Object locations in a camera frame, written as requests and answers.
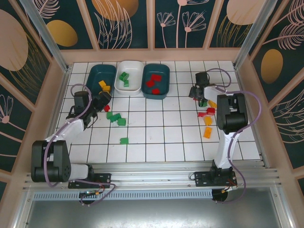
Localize teal plastic bin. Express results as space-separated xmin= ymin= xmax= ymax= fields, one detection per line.
xmin=85 ymin=64 xmax=117 ymax=99
xmin=141 ymin=63 xmax=171 ymax=100

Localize white plastic bin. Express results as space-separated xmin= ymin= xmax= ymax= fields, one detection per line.
xmin=114 ymin=60 xmax=145 ymax=96

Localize grey metal sheet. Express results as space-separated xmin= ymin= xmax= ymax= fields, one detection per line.
xmin=23 ymin=200 xmax=285 ymax=228

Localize black left camera cable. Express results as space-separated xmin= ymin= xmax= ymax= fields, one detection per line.
xmin=66 ymin=105 xmax=78 ymax=121

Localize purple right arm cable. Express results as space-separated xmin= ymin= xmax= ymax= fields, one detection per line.
xmin=206 ymin=67 xmax=263 ymax=205

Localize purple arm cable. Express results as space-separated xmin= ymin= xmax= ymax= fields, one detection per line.
xmin=44 ymin=83 xmax=117 ymax=207
xmin=206 ymin=67 xmax=263 ymax=205

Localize dark floral wall panel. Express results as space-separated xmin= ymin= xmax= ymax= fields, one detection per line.
xmin=0 ymin=0 xmax=52 ymax=109
xmin=154 ymin=0 xmax=219 ymax=49
xmin=270 ymin=78 xmax=304 ymax=171
xmin=249 ymin=0 xmax=304 ymax=104
xmin=208 ymin=0 xmax=259 ymax=48
xmin=84 ymin=0 xmax=149 ymax=50
xmin=0 ymin=73 xmax=33 ymax=172
xmin=32 ymin=0 xmax=95 ymax=50

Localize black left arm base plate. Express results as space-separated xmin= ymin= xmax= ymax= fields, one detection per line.
xmin=68 ymin=172 xmax=112 ymax=190

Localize aluminum corner post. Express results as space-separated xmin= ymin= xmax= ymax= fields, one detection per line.
xmin=18 ymin=0 xmax=72 ymax=73
xmin=233 ymin=0 xmax=274 ymax=70

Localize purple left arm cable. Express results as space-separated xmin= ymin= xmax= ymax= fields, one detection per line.
xmin=44 ymin=83 xmax=117 ymax=207

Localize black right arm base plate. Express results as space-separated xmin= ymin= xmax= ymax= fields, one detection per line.
xmin=189 ymin=170 xmax=238 ymax=188

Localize thin power wires with connector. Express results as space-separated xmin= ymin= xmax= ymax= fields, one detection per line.
xmin=79 ymin=187 xmax=117 ymax=206
xmin=212 ymin=179 xmax=238 ymax=205

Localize aluminum base rail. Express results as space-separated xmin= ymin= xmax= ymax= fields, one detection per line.
xmin=22 ymin=159 xmax=285 ymax=193

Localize perforated grey cable duct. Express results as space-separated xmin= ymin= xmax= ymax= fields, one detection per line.
xmin=32 ymin=190 xmax=214 ymax=202

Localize aluminum frame bar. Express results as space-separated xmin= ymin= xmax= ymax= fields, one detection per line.
xmin=13 ymin=190 xmax=33 ymax=228
xmin=276 ymin=170 xmax=297 ymax=228

